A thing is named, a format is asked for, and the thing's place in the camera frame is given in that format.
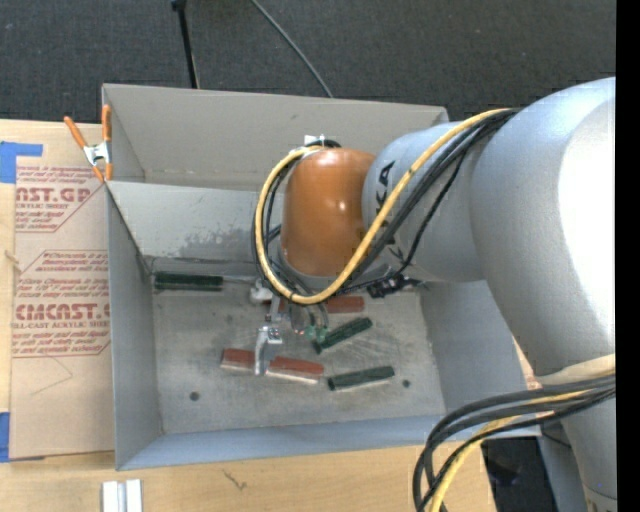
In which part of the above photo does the red-brown flat block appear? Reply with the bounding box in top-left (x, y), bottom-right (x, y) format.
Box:
top-left (219, 347), bottom-right (326, 386)
top-left (262, 295), bottom-right (367, 316)

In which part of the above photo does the dark green flat block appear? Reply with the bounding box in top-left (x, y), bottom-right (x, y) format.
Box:
top-left (153, 271), bottom-right (225, 293)
top-left (326, 365), bottom-right (397, 393)
top-left (311, 316), bottom-right (374, 356)

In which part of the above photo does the grey metal bin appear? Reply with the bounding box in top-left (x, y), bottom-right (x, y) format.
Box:
top-left (101, 83), bottom-right (544, 472)

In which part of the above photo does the brown cardboard board, red print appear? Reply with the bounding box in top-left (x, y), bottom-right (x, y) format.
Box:
top-left (0, 118), bottom-right (117, 462)

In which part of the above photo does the black cylinder on white bracket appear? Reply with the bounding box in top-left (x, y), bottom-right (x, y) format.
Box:
top-left (367, 273), bottom-right (426, 300)

